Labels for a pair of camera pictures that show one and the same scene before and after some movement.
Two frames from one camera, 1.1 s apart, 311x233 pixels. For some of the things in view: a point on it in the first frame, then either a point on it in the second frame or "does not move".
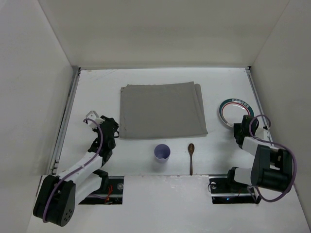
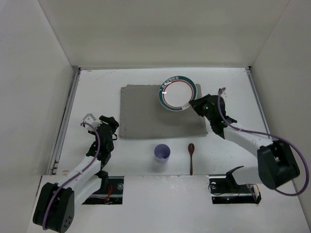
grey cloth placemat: x=158 y=110 does not move
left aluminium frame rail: x=53 y=165 does not move
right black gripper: x=239 y=131 -> x=202 y=107
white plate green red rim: x=233 y=110 -> x=176 y=91
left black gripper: x=111 y=124 does not move
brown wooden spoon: x=191 y=148 does not move
